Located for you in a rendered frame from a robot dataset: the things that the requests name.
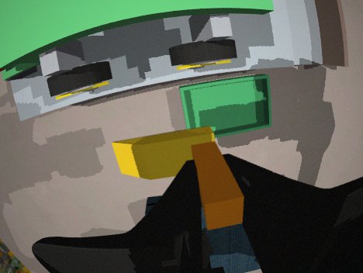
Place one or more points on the green tray floor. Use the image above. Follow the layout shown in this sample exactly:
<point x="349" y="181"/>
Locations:
<point x="226" y="105"/>

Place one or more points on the green wheeled trolley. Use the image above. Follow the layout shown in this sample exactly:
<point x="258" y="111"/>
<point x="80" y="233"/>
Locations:
<point x="46" y="32"/>

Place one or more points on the yellow wheel chock with orange handle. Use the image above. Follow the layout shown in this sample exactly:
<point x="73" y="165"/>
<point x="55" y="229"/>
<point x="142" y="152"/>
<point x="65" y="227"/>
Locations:
<point x="162" y="155"/>

